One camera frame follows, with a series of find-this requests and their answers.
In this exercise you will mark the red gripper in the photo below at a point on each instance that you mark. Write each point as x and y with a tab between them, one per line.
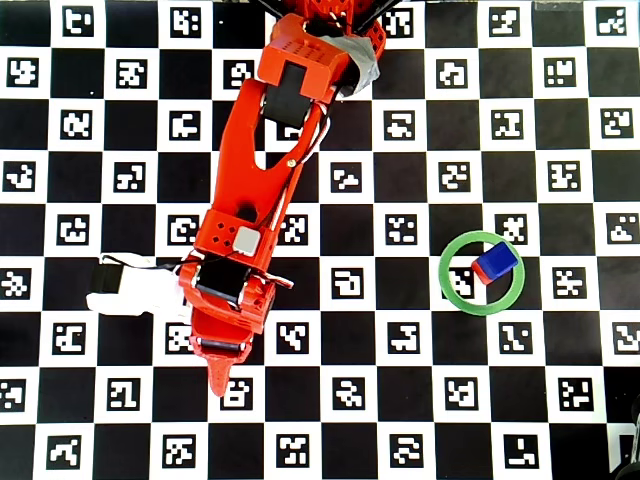
220	334

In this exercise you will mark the red cube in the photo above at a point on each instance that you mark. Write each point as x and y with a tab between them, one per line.
481	274

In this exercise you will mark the blue cube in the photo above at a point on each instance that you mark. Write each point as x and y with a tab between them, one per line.
497	259

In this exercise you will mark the red robot base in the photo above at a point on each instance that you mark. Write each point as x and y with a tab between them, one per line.
325	5

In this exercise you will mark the red robot arm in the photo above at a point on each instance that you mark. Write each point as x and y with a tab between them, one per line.
245	150

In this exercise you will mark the grey square connector box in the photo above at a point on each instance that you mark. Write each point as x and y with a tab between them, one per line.
247	240

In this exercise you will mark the black white checkerboard marker mat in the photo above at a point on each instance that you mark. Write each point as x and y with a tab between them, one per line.
130	230

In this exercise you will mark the clear tape strip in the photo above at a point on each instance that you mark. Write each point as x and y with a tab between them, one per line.
557	5

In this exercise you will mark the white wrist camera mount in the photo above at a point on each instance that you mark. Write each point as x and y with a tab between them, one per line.
145	295

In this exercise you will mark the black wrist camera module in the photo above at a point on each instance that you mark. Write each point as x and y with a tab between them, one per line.
105	277

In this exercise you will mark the grey duct tape patch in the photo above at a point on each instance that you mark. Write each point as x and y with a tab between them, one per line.
362	62

